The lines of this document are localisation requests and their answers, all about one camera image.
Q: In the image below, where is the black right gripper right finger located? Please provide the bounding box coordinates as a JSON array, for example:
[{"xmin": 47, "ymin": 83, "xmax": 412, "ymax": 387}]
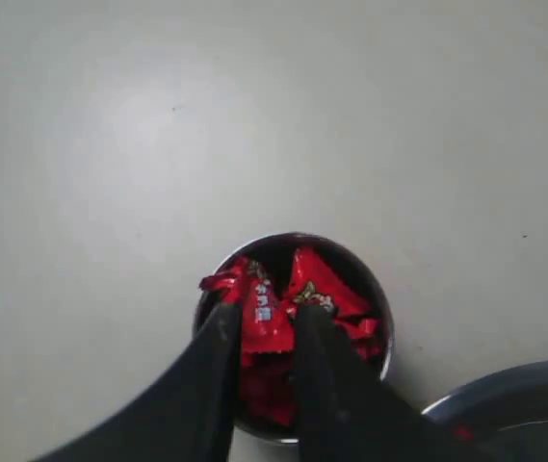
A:
[{"xmin": 294, "ymin": 307, "xmax": 492, "ymax": 461}]

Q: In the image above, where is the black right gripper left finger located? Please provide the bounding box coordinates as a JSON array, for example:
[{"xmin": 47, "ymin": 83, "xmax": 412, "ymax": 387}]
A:
[{"xmin": 38, "ymin": 303, "xmax": 242, "ymax": 462}]

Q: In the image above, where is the red candy aloft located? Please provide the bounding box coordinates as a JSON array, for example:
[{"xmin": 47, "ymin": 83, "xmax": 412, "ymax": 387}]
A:
[{"xmin": 199, "ymin": 256, "xmax": 294, "ymax": 356}]

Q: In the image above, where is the round steel plate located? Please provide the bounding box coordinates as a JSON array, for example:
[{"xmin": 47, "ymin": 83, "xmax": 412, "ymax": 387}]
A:
[{"xmin": 423, "ymin": 361, "xmax": 548, "ymax": 461}]

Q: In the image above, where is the red candy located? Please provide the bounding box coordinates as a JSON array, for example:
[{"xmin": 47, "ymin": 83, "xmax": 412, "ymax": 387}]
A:
[{"xmin": 283, "ymin": 246, "xmax": 378, "ymax": 340}]

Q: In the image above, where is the steel cup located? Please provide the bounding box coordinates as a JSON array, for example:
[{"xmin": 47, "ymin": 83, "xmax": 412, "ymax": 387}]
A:
[{"xmin": 193, "ymin": 232, "xmax": 394, "ymax": 446}]

